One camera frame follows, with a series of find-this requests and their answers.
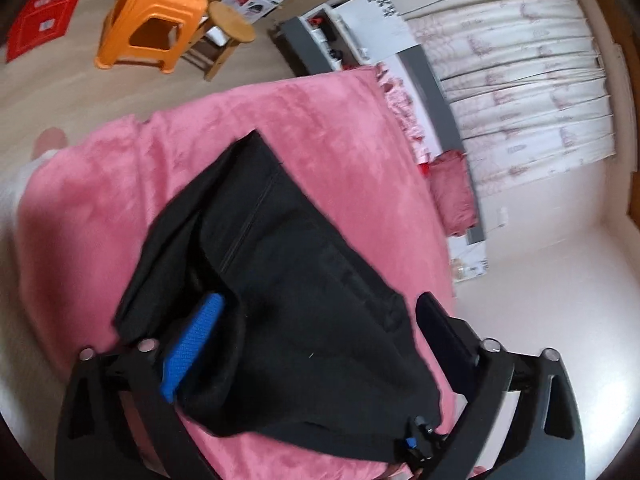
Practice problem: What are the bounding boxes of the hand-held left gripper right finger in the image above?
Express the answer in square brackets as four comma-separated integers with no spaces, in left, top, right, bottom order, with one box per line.
[416,291,587,480]

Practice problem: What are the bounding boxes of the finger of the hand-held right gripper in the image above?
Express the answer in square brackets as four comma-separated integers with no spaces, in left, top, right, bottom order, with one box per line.
[395,415,451,480]

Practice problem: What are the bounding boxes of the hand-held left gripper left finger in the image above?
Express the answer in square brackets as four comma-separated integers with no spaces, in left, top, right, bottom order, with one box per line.
[54,294,226,480]

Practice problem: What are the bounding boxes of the black pants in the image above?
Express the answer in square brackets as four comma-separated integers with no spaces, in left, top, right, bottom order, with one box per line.
[114,130,443,462]

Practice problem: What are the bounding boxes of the white box with label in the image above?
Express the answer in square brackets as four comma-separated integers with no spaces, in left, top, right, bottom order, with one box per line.
[447,237,491,283]

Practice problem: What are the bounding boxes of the dark pink pillow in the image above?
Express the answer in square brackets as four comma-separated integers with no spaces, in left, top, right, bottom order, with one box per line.
[430,150,478,237]

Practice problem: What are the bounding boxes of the pink fleece blanket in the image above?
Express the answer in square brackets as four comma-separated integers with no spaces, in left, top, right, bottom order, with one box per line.
[15,67,458,480]

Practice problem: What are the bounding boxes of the pink floral cloth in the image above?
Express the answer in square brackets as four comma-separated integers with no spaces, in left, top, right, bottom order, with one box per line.
[375,62,431,166]

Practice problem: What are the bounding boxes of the grey bed headboard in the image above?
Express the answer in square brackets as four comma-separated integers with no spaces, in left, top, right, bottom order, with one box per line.
[274,15,488,247]

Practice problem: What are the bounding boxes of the white floral curtain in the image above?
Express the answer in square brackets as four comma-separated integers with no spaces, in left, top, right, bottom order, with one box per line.
[407,0,618,191]

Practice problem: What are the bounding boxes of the white nightstand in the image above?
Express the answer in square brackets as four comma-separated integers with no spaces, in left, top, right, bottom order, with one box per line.
[300,0,426,68]

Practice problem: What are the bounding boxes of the round wooden stool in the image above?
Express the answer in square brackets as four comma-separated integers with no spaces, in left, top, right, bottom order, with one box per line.
[182,1,257,81]

